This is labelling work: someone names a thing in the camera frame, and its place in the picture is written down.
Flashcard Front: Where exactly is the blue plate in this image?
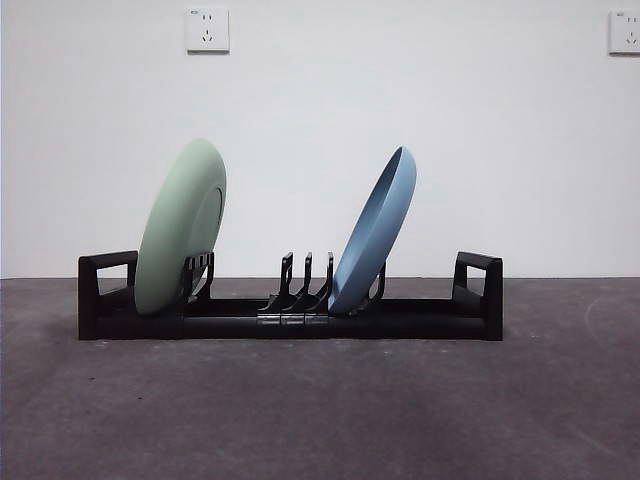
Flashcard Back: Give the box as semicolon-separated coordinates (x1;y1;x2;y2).
327;145;418;317

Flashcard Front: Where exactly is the black plate rack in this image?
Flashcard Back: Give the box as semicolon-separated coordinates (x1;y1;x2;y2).
77;249;505;342

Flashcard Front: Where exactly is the white wall socket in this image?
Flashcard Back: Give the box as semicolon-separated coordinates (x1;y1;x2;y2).
608;9;640;57
185;6;231;55

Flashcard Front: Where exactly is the pale green plate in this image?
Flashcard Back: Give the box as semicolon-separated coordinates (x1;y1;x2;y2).
133;137;229;317

